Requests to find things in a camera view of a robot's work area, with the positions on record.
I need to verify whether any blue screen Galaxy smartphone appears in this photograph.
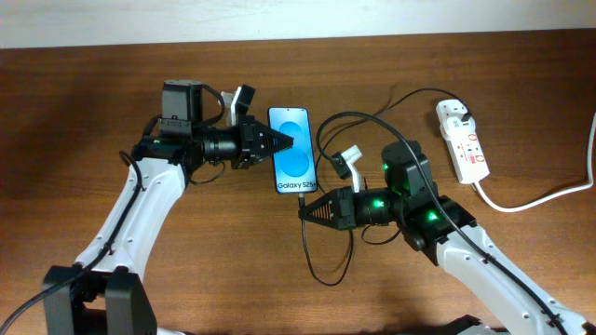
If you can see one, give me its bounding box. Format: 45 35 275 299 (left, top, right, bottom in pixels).
268 107 318 194

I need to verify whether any white charger plug adapter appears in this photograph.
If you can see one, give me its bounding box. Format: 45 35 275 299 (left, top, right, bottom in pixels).
440 116 476 141

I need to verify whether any thin black charging cable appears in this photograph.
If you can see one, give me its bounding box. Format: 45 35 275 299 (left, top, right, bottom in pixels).
297 87 473 288

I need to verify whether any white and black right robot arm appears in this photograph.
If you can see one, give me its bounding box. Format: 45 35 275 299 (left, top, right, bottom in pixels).
298 141 595 334

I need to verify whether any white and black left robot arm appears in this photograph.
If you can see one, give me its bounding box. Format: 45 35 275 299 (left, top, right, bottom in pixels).
43 79 293 334

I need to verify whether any thick white power cord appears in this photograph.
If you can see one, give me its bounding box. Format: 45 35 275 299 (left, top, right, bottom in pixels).
471 111 596 214

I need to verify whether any white power strip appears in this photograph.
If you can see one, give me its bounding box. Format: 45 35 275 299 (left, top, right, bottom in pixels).
436 99 490 184

